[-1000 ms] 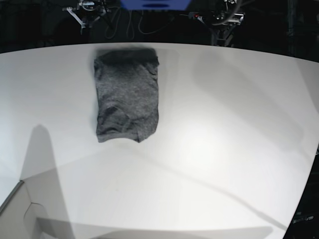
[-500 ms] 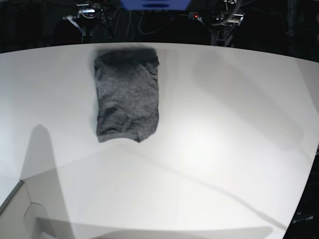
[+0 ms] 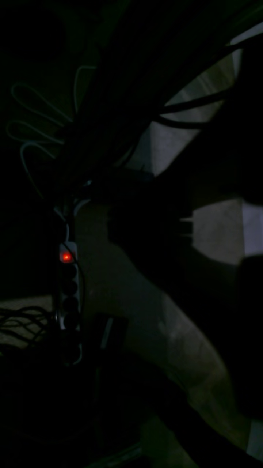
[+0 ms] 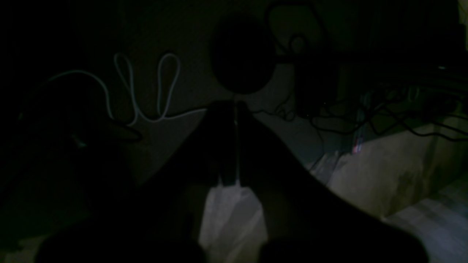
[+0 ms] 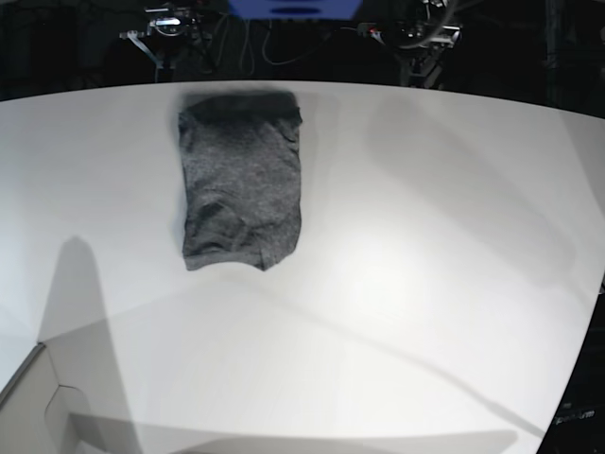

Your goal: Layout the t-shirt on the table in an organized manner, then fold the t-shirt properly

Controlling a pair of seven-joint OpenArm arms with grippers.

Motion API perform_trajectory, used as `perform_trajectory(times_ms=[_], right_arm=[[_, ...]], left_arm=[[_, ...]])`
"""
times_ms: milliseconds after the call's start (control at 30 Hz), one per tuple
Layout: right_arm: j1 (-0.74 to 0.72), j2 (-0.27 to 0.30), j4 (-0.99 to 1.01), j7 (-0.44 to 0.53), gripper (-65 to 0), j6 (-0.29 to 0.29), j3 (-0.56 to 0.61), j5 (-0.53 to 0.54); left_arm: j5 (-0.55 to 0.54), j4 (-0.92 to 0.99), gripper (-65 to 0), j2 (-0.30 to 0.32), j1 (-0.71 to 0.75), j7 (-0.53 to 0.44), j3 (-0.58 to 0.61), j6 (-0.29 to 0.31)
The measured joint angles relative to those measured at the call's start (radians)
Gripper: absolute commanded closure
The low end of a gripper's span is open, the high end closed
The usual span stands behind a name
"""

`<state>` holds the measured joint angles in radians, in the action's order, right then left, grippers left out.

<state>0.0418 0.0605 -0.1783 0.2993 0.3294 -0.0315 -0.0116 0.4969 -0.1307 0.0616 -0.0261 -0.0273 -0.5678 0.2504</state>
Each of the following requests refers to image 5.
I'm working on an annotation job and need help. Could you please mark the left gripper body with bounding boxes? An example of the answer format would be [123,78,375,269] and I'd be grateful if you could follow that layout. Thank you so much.
[371,27,461,88]

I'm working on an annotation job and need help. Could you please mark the right gripper body with camera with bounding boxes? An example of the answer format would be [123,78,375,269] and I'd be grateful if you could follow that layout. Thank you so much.
[119,30,213,83]

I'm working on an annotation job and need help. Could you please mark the grey t-shirt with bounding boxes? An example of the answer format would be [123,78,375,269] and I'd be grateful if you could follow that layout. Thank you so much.
[178,90,303,271]

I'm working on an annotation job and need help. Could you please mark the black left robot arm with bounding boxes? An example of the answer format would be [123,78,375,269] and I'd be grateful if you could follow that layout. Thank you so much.
[368,0,462,88]

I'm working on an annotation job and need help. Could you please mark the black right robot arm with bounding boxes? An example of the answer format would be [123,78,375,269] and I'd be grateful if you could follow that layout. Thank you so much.
[119,2,216,83]

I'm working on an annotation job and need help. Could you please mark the blue box at top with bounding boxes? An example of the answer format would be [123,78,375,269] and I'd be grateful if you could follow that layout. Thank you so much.
[228,0,362,20]

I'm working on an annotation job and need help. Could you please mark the white cardboard box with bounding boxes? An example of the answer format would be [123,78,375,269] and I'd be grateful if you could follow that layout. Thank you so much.
[1,345,95,454]

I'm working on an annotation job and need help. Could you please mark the white power strip red switch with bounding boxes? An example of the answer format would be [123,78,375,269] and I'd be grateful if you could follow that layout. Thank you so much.
[356,23,382,41]

